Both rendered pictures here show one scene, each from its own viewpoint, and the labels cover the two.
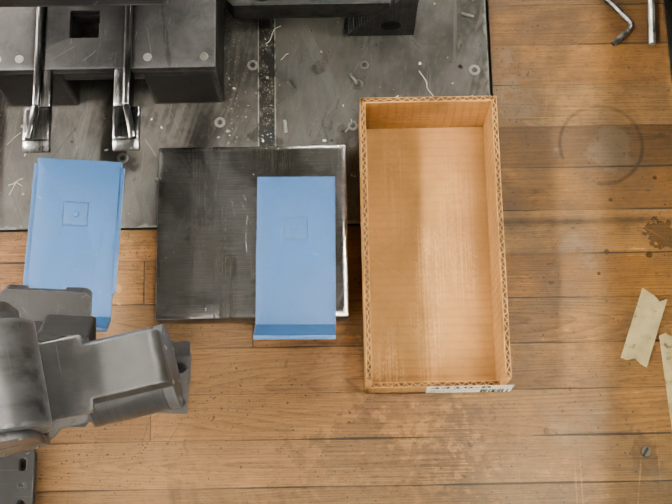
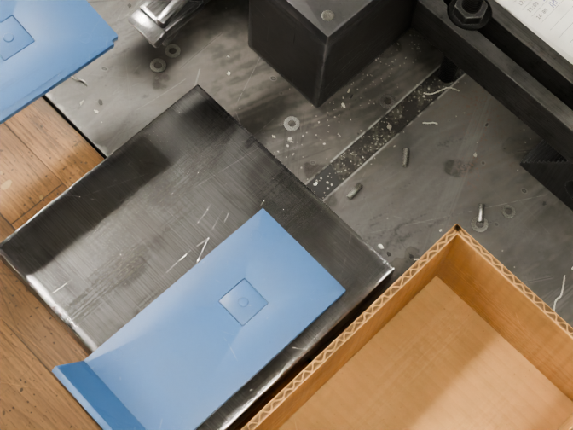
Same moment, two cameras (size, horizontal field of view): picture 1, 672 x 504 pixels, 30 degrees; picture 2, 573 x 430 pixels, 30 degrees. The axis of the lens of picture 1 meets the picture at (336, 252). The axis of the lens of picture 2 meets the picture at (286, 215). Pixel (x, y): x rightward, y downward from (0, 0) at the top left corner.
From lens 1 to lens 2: 0.53 m
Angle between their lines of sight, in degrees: 15
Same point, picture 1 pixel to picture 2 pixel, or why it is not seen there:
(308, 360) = not seen: outside the picture
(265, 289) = (136, 334)
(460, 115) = (561, 363)
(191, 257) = (103, 222)
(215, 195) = (199, 184)
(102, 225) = (20, 76)
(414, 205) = (405, 414)
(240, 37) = (404, 63)
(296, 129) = (363, 206)
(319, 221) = (275, 321)
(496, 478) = not seen: outside the picture
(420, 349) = not seen: outside the picture
